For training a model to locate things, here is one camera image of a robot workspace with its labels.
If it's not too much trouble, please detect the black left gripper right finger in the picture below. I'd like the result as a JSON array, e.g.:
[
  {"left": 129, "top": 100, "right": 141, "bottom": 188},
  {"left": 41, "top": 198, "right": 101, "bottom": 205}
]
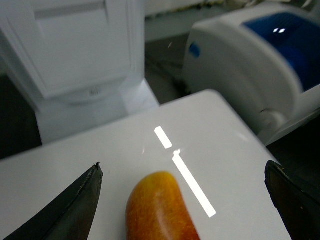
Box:
[{"left": 264, "top": 160, "right": 320, "bottom": 240}]

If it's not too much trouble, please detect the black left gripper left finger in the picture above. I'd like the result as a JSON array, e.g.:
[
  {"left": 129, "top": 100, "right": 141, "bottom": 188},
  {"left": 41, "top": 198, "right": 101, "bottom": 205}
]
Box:
[{"left": 6, "top": 162, "right": 103, "bottom": 240}]

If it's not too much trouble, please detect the dark red mango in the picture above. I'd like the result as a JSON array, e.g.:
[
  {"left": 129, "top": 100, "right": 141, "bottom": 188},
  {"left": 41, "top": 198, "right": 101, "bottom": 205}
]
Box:
[{"left": 125, "top": 171, "right": 200, "bottom": 240}]

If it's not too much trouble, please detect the white checkout scale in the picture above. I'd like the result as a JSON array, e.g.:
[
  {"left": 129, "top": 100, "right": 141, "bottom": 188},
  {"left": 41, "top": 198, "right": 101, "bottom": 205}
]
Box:
[{"left": 0, "top": 90, "right": 290, "bottom": 240}]

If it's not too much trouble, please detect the white blue label printer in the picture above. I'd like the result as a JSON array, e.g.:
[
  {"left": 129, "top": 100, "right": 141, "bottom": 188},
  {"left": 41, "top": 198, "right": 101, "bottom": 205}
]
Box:
[{"left": 182, "top": 3, "right": 320, "bottom": 145}]

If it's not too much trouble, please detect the white receipt printer kiosk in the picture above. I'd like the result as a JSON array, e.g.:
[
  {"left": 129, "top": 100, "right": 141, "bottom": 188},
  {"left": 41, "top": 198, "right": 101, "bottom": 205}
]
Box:
[{"left": 0, "top": 0, "right": 159, "bottom": 144}]

